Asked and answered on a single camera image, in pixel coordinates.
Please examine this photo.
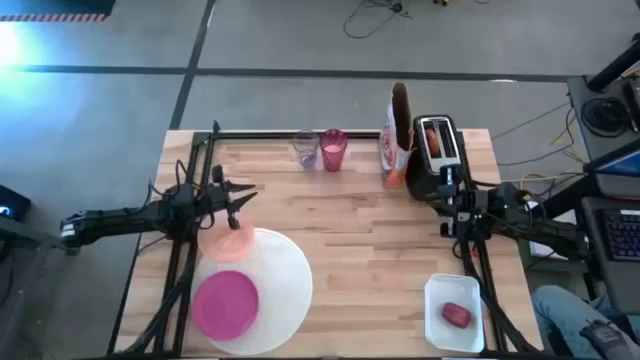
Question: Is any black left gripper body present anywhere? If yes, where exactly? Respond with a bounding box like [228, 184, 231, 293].
[199, 164, 241, 231]

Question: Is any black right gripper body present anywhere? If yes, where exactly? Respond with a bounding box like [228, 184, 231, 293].
[446, 167, 491, 239]

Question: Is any light pink plastic bowl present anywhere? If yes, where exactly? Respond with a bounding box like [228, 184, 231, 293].
[197, 212, 256, 264]

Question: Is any brown bagel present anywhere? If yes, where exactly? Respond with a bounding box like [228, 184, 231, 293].
[425, 127, 442, 158]

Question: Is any white rectangular tray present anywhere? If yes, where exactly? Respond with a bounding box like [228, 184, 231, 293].
[423, 272, 486, 354]

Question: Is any bread bag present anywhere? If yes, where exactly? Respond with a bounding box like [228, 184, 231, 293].
[378, 81, 416, 190]

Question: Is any red apple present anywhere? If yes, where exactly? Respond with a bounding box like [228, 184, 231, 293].
[440, 301, 473, 330]

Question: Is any white round woven placemat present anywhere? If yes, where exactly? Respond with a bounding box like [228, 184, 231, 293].
[191, 227, 314, 357]

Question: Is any magenta plastic plate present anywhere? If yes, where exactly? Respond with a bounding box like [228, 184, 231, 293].
[192, 270, 260, 342]

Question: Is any dark two-slot toaster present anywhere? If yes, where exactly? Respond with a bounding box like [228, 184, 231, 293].
[404, 114, 472, 202]

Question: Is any clear bluish plastic cup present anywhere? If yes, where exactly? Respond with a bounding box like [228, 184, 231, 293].
[291, 128, 321, 173]

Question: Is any white paper sheet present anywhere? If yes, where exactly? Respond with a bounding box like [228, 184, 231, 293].
[528, 199, 580, 260]

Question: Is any red faceted plastic cup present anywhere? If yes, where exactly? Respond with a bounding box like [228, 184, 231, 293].
[319, 128, 350, 173]

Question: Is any person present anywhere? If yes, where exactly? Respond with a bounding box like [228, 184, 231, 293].
[530, 284, 640, 360]

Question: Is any black keyboard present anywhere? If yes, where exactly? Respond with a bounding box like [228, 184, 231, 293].
[602, 209, 640, 262]

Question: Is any dark grey desk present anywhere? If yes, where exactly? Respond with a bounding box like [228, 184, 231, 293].
[579, 196, 640, 315]
[567, 74, 640, 161]

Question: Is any grey metal stand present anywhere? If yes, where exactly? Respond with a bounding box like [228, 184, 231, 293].
[0, 214, 82, 257]

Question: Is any black box with blue light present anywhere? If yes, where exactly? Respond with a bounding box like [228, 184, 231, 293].
[0, 183, 33, 224]

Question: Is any black mat with striped edge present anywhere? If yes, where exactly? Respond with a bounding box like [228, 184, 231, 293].
[0, 0, 117, 23]

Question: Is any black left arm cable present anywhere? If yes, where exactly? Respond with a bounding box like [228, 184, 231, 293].
[147, 158, 214, 232]

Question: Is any black metal rig frame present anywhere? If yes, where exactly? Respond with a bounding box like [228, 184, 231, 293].
[107, 119, 546, 360]

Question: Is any yellow cable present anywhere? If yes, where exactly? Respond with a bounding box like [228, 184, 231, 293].
[519, 171, 586, 184]

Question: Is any coiled black cable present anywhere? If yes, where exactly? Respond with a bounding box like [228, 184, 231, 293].
[581, 96, 632, 135]

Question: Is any black floor cable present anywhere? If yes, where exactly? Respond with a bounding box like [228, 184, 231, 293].
[342, 0, 414, 40]

